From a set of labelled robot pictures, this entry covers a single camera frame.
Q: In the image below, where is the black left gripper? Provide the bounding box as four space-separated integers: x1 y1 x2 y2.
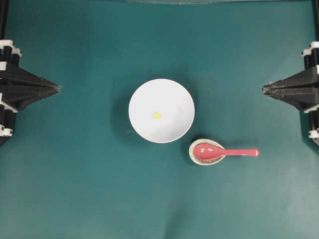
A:
0 40 60 145

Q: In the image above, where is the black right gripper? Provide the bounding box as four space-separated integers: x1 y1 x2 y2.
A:
262 41 319 144

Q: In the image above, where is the pink ceramic spoon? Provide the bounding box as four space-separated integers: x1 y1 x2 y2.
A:
193 143 259 160

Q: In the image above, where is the speckled egg-shaped spoon rest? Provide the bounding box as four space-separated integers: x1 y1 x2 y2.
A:
188 138 225 166

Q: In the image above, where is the white round bowl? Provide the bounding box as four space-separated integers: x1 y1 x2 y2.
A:
128 79 195 143

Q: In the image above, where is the yellow hexagonal prism block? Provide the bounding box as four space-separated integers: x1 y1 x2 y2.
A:
153 112 161 120

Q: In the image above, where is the black right frame rail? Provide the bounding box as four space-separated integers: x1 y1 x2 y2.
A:
312 0 319 41

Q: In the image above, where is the black frame rail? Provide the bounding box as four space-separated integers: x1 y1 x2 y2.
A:
0 0 9 40
312 0 319 41

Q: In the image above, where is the black left frame rail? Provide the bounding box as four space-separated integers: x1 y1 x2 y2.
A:
0 0 9 40

